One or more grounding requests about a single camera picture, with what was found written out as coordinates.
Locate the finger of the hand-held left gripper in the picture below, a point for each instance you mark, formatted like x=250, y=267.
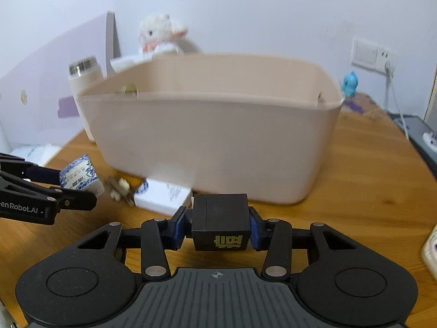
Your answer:
x=76, y=200
x=41, y=174

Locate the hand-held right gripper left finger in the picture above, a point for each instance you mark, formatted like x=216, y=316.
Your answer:
x=179, y=227

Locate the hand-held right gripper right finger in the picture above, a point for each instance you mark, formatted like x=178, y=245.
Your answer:
x=254, y=228

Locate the blue white patterned box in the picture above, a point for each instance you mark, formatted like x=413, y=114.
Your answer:
x=82, y=176

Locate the black cube box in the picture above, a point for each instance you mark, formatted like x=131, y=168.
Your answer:
x=220, y=222

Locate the beige plastic storage bin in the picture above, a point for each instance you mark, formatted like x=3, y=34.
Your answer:
x=211, y=136

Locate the white plastic bag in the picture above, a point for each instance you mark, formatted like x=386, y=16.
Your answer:
x=32, y=153

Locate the white box with blue print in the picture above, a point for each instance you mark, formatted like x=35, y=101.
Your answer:
x=160, y=196

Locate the small beige toy figure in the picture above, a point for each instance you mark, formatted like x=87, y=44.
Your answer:
x=120, y=189

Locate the lilac panel board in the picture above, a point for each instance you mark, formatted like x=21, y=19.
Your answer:
x=51, y=85

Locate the white thermos bottle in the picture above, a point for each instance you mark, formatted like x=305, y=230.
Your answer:
x=83, y=82

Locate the white cardboard box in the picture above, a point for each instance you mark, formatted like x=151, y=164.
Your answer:
x=128, y=63

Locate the purple card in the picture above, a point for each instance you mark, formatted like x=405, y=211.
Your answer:
x=354, y=105

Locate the blue figurine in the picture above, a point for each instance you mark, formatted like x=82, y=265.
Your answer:
x=349, y=85

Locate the cream plastic object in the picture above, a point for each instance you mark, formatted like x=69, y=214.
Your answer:
x=430, y=251

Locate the white plush sheep toy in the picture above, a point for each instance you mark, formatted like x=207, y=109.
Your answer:
x=158, y=34

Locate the grey device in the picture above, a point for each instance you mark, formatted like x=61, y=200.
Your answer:
x=418, y=136

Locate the white power strip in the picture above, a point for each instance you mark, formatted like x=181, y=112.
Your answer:
x=431, y=140

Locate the white wall switch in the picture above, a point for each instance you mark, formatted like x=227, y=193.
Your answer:
x=364, y=53

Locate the white wall socket with plug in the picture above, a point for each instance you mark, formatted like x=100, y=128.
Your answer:
x=385, y=60

